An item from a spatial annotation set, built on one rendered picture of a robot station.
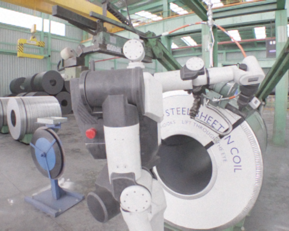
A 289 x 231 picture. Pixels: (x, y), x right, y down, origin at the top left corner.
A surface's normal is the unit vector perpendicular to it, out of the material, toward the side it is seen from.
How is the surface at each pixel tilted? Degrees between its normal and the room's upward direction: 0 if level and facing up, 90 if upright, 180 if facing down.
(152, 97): 86
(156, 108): 86
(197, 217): 90
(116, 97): 94
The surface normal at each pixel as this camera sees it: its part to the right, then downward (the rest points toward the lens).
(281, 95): -0.58, 0.08
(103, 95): -0.04, 0.47
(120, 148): -0.07, 0.17
